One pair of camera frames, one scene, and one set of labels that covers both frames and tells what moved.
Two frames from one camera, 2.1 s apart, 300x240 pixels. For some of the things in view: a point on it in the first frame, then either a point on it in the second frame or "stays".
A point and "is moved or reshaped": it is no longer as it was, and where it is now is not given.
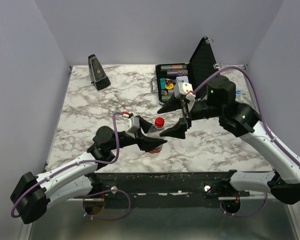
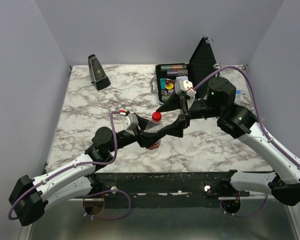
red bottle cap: x=159 y=122 → x=156 y=117
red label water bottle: x=154 y=132 is moved or reshaped
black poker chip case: x=202 y=66 stays
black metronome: x=97 y=75 stays
